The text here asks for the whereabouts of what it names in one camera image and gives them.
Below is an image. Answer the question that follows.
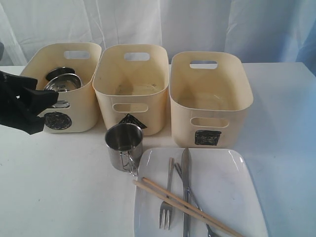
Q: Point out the wooden chopstick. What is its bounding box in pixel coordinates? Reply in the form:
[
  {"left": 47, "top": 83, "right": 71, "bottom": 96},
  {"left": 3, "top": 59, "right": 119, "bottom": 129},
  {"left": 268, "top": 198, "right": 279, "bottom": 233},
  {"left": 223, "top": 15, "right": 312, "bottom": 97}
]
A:
[
  {"left": 133, "top": 179, "right": 238, "bottom": 237},
  {"left": 142, "top": 176, "right": 244, "bottom": 237}
]

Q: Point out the steel table knife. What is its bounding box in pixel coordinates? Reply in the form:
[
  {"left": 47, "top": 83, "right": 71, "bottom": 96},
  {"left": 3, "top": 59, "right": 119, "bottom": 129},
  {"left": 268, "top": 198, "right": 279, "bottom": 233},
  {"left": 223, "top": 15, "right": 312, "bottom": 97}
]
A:
[{"left": 181, "top": 148, "right": 190, "bottom": 237}]

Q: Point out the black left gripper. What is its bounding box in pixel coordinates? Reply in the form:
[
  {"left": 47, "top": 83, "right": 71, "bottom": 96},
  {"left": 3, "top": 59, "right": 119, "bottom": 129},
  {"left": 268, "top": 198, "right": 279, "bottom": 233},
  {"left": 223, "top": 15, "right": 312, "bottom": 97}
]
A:
[{"left": 0, "top": 71, "right": 59, "bottom": 135}]

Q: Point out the stainless steel bowl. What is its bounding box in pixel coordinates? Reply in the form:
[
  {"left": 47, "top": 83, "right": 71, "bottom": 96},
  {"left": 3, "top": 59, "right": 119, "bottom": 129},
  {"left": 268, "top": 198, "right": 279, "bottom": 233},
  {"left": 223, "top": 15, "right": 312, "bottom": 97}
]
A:
[{"left": 43, "top": 73, "right": 82, "bottom": 109}]

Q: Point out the lower wooden chopstick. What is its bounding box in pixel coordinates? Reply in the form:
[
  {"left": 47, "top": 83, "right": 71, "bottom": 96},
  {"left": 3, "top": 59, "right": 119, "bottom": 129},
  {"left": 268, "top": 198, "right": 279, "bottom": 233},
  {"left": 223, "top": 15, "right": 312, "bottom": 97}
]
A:
[{"left": 133, "top": 179, "right": 238, "bottom": 237}]

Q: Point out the steel mug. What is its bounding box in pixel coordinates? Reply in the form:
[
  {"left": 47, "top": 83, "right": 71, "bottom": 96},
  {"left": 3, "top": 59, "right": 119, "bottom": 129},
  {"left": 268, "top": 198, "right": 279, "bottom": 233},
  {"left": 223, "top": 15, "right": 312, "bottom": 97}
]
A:
[
  {"left": 105, "top": 123, "right": 143, "bottom": 177},
  {"left": 45, "top": 67, "right": 75, "bottom": 81}
]

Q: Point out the cream bin with triangle mark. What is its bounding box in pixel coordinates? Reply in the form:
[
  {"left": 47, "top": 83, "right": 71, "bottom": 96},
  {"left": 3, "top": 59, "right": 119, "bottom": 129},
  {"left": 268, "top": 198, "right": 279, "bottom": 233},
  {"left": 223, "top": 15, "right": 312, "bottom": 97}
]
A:
[{"left": 92, "top": 44, "right": 169, "bottom": 136}]

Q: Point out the cream bin with square mark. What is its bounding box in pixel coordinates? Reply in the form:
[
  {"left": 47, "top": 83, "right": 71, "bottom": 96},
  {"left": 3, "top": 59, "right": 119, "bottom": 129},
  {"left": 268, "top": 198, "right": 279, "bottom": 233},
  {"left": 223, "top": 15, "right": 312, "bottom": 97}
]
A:
[{"left": 169, "top": 51, "right": 253, "bottom": 148}]

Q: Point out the white backdrop curtain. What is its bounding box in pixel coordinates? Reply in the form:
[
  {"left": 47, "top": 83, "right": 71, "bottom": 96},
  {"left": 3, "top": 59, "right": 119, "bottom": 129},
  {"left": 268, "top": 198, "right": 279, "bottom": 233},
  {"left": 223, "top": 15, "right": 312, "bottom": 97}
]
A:
[{"left": 0, "top": 0, "right": 316, "bottom": 71}]

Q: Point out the upper wooden chopstick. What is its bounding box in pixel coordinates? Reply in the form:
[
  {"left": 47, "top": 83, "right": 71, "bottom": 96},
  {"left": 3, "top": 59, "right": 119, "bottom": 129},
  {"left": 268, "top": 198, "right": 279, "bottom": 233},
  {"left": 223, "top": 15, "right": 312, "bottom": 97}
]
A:
[{"left": 142, "top": 176, "right": 244, "bottom": 237}]

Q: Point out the white rectangular plate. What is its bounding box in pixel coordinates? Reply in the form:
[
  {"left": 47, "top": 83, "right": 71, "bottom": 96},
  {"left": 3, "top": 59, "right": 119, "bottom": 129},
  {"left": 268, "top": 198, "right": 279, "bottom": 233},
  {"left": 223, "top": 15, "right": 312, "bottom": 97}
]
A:
[{"left": 134, "top": 148, "right": 268, "bottom": 237}]

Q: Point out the cream bin with circle mark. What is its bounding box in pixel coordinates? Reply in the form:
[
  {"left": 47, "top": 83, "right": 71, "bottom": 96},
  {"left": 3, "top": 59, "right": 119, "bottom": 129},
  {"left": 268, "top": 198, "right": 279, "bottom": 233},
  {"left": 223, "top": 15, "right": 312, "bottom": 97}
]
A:
[{"left": 21, "top": 42, "right": 102, "bottom": 133}]

